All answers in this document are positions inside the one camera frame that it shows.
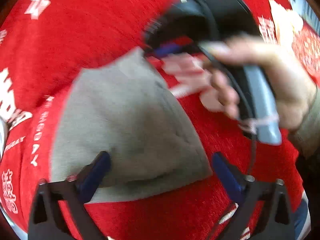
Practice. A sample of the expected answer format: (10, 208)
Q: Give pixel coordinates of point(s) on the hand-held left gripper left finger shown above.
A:
(96, 172)

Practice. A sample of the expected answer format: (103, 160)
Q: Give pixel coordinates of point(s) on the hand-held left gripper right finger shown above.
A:
(228, 177)

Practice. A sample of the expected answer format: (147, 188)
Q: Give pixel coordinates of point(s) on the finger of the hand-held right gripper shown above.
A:
(166, 50)

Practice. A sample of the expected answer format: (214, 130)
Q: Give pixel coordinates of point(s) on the grey small garment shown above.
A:
(125, 117)

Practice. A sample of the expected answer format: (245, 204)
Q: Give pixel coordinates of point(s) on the person's right forearm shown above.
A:
(307, 130)

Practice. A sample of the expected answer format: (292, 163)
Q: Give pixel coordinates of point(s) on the person's right hand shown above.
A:
(287, 80)

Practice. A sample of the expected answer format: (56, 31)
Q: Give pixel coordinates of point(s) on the pale yellow cloth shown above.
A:
(287, 22)

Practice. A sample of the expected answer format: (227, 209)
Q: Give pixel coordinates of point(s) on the red printed blanket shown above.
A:
(87, 30)

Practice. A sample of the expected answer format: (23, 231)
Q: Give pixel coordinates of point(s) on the blue and white cloth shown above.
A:
(302, 217)

